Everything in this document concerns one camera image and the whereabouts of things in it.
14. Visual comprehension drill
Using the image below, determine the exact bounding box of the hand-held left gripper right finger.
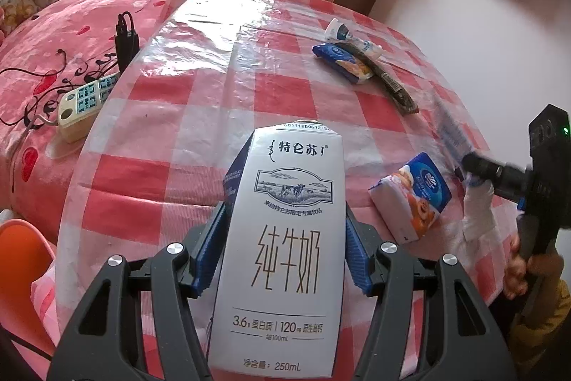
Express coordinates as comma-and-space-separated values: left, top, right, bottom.
344, 207, 518, 381

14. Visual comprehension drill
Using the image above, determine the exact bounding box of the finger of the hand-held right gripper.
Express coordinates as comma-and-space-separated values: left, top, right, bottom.
455, 152, 511, 194

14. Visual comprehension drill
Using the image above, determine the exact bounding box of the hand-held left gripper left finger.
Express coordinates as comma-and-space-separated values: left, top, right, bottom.
47, 202, 229, 381

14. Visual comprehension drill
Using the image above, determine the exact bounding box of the white plastic bag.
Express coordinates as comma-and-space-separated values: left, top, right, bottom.
461, 180, 498, 245

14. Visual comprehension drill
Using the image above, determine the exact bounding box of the white milk carton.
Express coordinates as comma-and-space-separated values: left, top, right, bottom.
207, 123, 346, 379

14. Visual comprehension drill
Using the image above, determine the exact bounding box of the person's right forearm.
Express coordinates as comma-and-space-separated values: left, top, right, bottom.
509, 274, 571, 364

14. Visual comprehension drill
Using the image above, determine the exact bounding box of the person's right hand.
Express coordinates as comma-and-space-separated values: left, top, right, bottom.
506, 236, 564, 299

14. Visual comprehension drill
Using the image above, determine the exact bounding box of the white blue snack packet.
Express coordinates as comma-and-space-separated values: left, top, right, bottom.
368, 152, 453, 245

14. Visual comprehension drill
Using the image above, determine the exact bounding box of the red checked tablecloth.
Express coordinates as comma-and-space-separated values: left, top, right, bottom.
31, 0, 522, 381

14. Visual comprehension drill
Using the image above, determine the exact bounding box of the black snack wrapper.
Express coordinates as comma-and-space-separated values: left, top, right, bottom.
345, 42, 420, 115

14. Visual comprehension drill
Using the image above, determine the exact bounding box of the dark blue snack packet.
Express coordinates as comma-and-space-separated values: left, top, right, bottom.
312, 42, 375, 85

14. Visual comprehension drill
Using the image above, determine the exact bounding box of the orange plastic chair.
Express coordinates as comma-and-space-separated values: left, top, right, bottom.
0, 218, 59, 359

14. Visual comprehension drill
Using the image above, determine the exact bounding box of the beige power strip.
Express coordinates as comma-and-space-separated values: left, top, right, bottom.
57, 73, 121, 142

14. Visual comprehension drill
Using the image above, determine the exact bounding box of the white plastic bottle blue label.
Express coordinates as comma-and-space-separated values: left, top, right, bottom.
325, 19, 385, 59

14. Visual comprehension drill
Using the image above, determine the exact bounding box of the black charger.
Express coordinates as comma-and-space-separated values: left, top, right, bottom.
113, 12, 141, 74

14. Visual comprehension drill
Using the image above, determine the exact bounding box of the pink printed bed blanket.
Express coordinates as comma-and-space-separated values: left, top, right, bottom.
0, 0, 268, 212

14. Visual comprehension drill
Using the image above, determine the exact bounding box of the yellow floral pillow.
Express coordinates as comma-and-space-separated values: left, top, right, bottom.
0, 0, 50, 36

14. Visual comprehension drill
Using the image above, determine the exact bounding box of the white power strip cable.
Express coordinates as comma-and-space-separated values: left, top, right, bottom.
18, 113, 61, 129

